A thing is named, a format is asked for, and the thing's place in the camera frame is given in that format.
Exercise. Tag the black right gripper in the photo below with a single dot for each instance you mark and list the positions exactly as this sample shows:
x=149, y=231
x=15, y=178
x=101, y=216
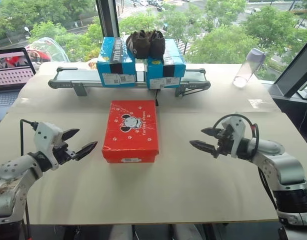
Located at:
x=226, y=140

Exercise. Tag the blue shoe box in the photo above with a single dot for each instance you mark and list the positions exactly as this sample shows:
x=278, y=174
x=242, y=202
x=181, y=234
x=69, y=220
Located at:
x=111, y=67
x=173, y=67

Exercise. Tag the red shoe box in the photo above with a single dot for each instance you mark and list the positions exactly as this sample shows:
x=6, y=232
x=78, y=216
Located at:
x=131, y=130

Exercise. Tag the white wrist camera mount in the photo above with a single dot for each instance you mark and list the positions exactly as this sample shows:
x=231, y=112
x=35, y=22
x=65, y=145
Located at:
x=46, y=135
x=237, y=132

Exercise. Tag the clear bottle with purple cap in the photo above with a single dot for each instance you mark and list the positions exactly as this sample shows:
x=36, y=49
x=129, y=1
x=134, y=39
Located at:
x=247, y=68

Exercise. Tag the grey conveyor belt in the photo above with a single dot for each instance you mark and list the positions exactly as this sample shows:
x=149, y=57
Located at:
x=68, y=78

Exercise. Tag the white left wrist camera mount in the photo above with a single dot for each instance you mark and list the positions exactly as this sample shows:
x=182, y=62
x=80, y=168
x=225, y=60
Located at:
x=46, y=135

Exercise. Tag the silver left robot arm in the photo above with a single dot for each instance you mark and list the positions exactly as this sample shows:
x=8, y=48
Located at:
x=16, y=172

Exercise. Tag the black window post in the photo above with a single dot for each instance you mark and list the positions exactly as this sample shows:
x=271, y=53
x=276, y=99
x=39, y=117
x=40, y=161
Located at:
x=107, y=17

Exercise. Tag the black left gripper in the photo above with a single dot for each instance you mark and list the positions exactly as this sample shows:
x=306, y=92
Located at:
x=64, y=153

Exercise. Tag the clear plastic bag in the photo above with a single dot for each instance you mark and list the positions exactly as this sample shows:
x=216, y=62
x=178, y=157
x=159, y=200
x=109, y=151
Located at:
x=49, y=50

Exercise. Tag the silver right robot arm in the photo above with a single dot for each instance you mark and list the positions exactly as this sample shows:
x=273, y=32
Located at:
x=281, y=165

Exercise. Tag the black monitor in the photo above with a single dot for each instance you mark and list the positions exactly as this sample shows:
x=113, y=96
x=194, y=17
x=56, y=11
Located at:
x=296, y=67

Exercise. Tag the grey laptop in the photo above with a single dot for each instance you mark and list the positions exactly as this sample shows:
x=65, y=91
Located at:
x=8, y=72

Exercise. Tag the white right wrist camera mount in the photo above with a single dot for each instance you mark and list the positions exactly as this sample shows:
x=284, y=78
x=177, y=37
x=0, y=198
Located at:
x=237, y=132

